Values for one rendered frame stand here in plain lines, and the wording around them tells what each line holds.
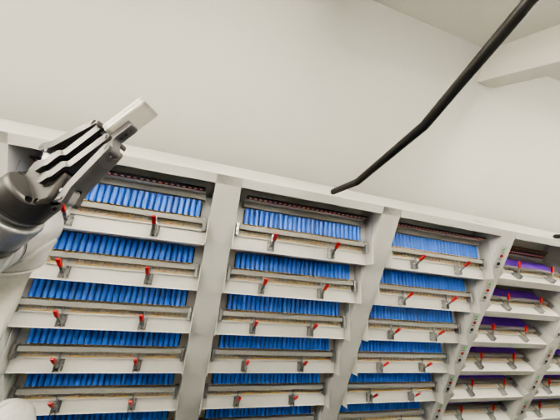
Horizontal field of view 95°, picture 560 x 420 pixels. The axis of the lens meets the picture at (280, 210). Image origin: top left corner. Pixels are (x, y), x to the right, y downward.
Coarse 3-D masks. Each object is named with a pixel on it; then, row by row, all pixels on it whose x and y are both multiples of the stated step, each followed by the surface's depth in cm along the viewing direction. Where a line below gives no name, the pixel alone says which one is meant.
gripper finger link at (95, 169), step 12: (108, 144) 35; (96, 156) 35; (108, 156) 35; (120, 156) 37; (84, 168) 34; (96, 168) 35; (108, 168) 36; (72, 180) 34; (84, 180) 35; (96, 180) 36; (60, 192) 34; (72, 192) 34; (84, 192) 36
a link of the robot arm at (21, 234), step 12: (0, 216) 34; (0, 228) 33; (12, 228) 34; (24, 228) 36; (36, 228) 38; (0, 240) 34; (12, 240) 35; (24, 240) 36; (0, 252) 35; (12, 252) 37
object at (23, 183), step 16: (16, 176) 35; (32, 176) 36; (64, 176) 35; (0, 192) 33; (16, 192) 33; (32, 192) 35; (48, 192) 34; (0, 208) 33; (16, 208) 33; (32, 208) 34; (48, 208) 36; (32, 224) 36
